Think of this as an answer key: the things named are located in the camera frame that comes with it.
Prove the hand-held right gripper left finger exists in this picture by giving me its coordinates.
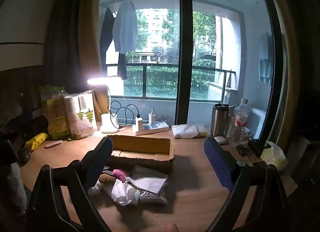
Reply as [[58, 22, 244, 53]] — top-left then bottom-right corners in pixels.
[[26, 137, 113, 232]]

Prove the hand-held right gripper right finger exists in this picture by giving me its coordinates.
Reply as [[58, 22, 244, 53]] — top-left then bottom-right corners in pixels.
[[204, 136, 292, 232]]

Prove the brown plush sponge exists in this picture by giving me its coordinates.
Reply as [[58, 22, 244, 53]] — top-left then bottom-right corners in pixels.
[[98, 173, 117, 185]]

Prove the pink sponge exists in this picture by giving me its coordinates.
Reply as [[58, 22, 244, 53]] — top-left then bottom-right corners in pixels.
[[112, 169, 130, 182]]

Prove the bubble wrap bundle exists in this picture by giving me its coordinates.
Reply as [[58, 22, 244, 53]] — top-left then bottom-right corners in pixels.
[[87, 181, 105, 197]]

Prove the white paper towel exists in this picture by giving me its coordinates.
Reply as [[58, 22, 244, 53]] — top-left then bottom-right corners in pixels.
[[111, 176, 140, 206]]

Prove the cardboard box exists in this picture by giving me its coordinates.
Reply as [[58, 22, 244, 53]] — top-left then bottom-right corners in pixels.
[[106, 135, 175, 174]]

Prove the clear plastic bag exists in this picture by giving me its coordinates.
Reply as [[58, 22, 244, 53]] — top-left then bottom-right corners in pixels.
[[139, 187, 168, 204]]

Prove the person's left forearm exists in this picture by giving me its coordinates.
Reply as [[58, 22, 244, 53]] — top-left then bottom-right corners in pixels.
[[0, 162, 27, 220]]

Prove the yellow packet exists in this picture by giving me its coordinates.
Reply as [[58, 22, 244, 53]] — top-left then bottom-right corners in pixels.
[[26, 133, 49, 150]]

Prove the black handheld device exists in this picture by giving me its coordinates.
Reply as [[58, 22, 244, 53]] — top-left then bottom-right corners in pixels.
[[236, 139, 263, 160]]

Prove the green plastic bag pack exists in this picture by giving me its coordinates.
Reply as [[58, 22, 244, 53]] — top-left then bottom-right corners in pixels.
[[40, 86, 70, 140]]

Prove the paper cup pack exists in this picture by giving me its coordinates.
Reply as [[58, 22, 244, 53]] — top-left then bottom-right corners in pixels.
[[64, 89, 98, 139]]

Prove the steel thermos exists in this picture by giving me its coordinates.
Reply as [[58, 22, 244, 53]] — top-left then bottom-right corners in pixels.
[[212, 103, 230, 137]]

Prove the white plastic packet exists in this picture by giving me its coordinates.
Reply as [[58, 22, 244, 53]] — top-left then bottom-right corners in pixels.
[[171, 124, 201, 139]]

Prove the clear water bottle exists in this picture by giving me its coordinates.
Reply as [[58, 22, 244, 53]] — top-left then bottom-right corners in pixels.
[[227, 98, 250, 147]]

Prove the white balcony appliance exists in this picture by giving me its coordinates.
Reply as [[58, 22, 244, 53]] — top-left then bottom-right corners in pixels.
[[250, 108, 267, 139]]

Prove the white power strip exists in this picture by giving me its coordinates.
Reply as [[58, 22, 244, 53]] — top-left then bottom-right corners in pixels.
[[132, 121, 169, 136]]

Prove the dark grey curtain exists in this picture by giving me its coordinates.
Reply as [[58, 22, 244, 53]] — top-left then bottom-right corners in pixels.
[[44, 0, 87, 92]]

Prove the black balcony railing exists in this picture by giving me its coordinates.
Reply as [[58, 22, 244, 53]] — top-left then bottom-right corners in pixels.
[[106, 63, 237, 100]]

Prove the tan curtain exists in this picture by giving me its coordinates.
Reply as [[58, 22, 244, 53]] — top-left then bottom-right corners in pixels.
[[80, 0, 110, 122], [260, 0, 300, 147]]

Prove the teal hanging towel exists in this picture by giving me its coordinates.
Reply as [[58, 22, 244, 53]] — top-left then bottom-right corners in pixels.
[[258, 32, 273, 85]]

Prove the black hanging garment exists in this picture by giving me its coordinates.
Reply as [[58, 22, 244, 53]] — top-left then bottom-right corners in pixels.
[[99, 6, 128, 80]]

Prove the light blue hanging shirt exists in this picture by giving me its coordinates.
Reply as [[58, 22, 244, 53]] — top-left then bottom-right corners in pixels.
[[112, 1, 138, 54]]

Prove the black cable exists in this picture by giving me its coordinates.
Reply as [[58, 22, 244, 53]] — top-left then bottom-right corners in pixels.
[[110, 100, 141, 127]]

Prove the black door frame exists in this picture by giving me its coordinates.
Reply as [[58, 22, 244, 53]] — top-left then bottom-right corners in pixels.
[[175, 0, 193, 127]]

